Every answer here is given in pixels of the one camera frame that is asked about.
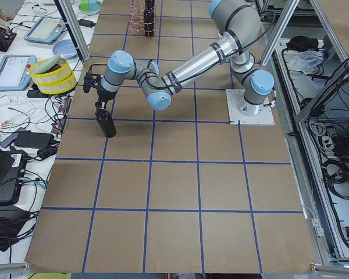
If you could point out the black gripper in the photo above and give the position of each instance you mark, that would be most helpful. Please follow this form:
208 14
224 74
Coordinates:
104 95

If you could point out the dark glass wine bottle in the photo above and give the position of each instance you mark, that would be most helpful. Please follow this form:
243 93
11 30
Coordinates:
105 121

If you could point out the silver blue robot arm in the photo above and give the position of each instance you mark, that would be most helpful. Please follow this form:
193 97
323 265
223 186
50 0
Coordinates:
239 25

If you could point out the dark wine bottle left slot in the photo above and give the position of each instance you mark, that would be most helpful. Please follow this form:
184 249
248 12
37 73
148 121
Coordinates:
149 17

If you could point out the yellow banded wooden steamer stack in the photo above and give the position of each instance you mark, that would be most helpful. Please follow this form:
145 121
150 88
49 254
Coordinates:
57 80

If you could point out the light blue plate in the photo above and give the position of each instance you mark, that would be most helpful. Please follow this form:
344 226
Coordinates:
65 49

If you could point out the pale green steamer lid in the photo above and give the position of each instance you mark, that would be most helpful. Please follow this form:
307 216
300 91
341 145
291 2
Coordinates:
44 65

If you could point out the black power brick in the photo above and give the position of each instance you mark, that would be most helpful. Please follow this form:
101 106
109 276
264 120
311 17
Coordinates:
28 139

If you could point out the black power adapter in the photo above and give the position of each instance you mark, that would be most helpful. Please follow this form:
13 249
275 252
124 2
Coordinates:
86 23

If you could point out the lower teach pendant tablet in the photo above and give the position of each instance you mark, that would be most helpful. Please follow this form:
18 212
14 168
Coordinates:
14 73

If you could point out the teach pendant tablet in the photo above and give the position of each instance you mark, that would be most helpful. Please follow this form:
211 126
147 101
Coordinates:
14 73
46 30

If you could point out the upper teach pendant tablet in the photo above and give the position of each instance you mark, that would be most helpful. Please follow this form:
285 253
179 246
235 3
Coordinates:
46 30

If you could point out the green blue bowl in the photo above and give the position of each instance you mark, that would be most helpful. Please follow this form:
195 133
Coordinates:
90 7

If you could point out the black laptop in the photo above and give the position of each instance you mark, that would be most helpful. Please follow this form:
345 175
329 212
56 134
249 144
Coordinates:
12 167

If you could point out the black cloth bundle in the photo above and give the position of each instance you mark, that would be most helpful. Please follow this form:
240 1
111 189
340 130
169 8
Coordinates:
303 43

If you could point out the crumpled white cloth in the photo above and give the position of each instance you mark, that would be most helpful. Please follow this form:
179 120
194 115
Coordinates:
306 62

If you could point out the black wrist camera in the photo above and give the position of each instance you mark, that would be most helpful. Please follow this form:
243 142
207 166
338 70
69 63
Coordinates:
91 80

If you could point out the copper wire wine basket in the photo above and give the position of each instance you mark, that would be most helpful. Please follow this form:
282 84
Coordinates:
136 18

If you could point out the aluminium frame post left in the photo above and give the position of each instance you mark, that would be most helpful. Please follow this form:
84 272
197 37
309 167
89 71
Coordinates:
68 15

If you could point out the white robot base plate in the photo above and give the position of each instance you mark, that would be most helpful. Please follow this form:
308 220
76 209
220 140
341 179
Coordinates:
242 113

